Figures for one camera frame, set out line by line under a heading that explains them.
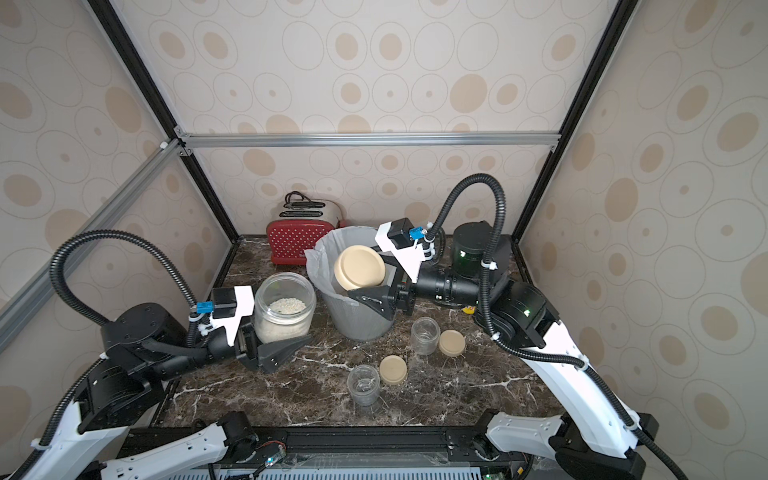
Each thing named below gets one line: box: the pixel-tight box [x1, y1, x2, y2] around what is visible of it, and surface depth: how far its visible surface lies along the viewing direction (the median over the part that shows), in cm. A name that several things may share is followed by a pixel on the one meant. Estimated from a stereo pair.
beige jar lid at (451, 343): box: [438, 329, 466, 357], surface depth 92 cm
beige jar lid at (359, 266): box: [334, 245, 386, 290], surface depth 48 cm
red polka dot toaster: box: [266, 199, 343, 265], surface depth 108 cm
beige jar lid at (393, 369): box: [379, 355, 407, 385], surface depth 87 cm
